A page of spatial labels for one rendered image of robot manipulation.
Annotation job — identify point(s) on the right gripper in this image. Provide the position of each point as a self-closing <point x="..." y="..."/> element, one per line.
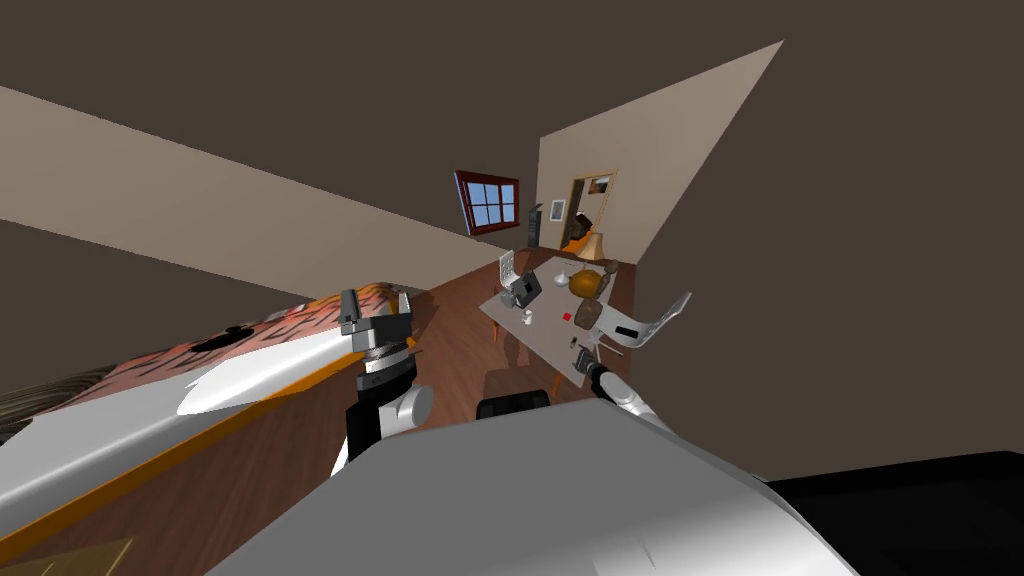
<point x="584" y="362"/>

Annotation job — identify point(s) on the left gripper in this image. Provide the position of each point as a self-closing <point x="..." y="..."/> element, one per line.
<point x="384" y="330"/>

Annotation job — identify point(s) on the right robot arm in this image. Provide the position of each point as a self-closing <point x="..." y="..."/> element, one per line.
<point x="896" y="520"/>

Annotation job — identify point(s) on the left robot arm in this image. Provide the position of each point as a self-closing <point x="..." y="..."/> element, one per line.
<point x="376" y="408"/>

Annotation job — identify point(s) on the grey dining table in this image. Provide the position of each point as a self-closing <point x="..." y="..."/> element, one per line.
<point x="552" y="320"/>

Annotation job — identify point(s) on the white chair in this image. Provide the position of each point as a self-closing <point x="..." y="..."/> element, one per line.
<point x="507" y="270"/>
<point x="640" y="330"/>

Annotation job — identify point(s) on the dark tall speaker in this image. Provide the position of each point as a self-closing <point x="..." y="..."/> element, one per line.
<point x="534" y="226"/>

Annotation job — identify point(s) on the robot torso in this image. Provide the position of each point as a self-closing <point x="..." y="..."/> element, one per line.
<point x="528" y="496"/>

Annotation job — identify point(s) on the red framed window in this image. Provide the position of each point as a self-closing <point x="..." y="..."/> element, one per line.
<point x="490" y="202"/>

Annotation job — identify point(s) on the gold framed doorway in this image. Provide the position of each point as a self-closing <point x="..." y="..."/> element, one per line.
<point x="594" y="200"/>

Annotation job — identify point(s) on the orange striped grey door leaf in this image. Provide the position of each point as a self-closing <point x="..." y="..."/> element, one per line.
<point x="88" y="432"/>

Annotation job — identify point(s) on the small framed wall picture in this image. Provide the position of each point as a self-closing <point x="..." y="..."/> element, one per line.
<point x="557" y="210"/>

